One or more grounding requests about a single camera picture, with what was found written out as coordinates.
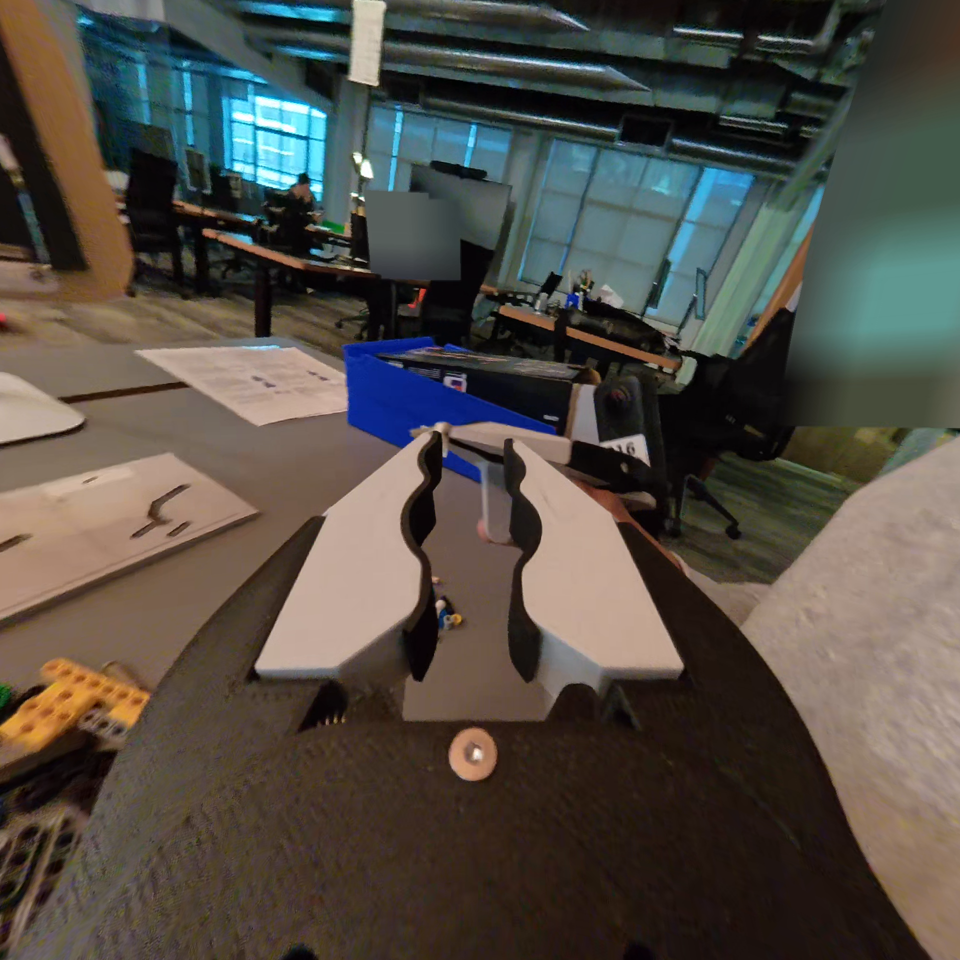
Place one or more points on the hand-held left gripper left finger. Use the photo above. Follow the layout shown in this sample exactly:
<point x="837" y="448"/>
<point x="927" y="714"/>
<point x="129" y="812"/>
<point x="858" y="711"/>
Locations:
<point x="337" y="592"/>

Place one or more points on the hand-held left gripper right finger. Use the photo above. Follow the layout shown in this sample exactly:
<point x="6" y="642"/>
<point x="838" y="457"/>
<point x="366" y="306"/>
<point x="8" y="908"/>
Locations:
<point x="600" y="600"/>

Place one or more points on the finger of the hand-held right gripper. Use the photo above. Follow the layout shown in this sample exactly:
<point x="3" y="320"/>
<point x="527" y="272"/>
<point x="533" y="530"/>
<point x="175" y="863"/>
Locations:
<point x="510" y="430"/>
<point x="540" y="452"/>

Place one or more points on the tan lego axle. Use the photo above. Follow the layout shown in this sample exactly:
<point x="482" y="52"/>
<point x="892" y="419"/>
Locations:
<point x="420" y="432"/>

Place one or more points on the person's right forearm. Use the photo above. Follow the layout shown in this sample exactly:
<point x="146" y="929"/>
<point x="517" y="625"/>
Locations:
<point x="720" y="596"/>

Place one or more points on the pile of small lego pins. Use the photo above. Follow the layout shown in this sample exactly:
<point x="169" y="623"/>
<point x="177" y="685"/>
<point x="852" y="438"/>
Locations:
<point x="448" y="611"/>

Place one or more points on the pile of large lego beams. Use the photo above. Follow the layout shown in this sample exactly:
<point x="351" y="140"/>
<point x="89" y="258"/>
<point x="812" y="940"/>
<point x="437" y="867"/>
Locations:
<point x="67" y="705"/>

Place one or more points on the person's right hand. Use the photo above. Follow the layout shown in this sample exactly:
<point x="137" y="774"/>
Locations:
<point x="611" y="504"/>

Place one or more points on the printed cardboard box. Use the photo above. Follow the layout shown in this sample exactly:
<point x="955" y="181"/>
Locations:
<point x="487" y="379"/>

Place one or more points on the cluttered wooden desk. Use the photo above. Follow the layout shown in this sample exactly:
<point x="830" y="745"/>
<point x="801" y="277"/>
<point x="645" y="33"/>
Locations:
<point x="600" y="341"/>

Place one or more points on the black mesh office chair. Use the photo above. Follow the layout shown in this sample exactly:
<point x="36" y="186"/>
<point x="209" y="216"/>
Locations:
<point x="735" y="405"/>

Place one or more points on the blue plastic bin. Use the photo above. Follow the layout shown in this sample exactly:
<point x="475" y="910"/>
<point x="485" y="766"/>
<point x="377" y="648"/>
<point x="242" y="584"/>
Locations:
<point x="375" y="405"/>

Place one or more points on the printed paper sheet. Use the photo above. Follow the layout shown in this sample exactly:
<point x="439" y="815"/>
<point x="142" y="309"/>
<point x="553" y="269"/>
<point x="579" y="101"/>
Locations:
<point x="247" y="379"/>

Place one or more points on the instruction booklet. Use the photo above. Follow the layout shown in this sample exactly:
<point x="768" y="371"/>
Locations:
<point x="90" y="525"/>

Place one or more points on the long wooden office desk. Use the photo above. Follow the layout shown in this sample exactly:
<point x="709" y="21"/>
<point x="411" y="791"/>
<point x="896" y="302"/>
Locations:
<point x="300" y="261"/>

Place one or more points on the hanging white paper sign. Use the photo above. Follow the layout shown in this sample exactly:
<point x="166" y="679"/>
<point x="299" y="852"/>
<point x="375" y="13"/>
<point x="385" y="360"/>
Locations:
<point x="367" y="41"/>

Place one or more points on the large dark wall screen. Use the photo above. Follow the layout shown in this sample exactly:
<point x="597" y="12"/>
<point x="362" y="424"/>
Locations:
<point x="480" y="202"/>

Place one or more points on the wooden support post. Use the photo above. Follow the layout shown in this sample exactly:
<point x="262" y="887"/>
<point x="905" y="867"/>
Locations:
<point x="52" y="150"/>

